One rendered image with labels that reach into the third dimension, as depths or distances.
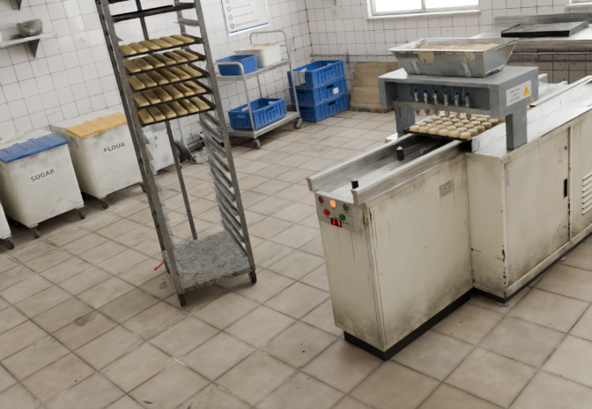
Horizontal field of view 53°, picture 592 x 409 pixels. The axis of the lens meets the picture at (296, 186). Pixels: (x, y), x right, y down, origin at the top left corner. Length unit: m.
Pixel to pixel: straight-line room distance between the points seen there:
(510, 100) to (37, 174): 3.79
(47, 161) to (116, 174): 0.65
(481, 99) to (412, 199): 0.59
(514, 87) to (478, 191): 0.52
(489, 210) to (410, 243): 0.46
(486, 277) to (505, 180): 0.55
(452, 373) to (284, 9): 5.66
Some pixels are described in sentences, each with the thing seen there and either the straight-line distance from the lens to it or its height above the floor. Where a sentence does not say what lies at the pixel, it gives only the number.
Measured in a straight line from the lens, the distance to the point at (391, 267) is 2.72.
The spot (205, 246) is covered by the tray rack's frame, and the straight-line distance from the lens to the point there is 4.03.
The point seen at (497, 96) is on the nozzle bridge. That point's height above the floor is 1.13.
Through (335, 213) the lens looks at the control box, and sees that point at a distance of 2.62.
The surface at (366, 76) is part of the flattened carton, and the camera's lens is 7.30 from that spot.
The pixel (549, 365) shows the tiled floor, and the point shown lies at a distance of 2.95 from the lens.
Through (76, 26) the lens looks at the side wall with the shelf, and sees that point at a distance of 6.13.
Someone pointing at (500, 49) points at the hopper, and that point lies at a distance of 2.93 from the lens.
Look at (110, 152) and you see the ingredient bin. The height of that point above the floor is 0.49.
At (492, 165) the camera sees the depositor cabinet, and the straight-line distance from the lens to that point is 2.91.
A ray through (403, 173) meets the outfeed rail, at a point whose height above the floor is 0.88.
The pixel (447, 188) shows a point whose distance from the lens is 2.90.
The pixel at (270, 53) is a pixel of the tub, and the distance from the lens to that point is 6.60.
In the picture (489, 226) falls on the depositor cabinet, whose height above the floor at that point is 0.47.
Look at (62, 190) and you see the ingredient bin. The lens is 5.41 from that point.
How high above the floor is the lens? 1.82
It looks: 21 degrees down
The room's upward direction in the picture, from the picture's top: 10 degrees counter-clockwise
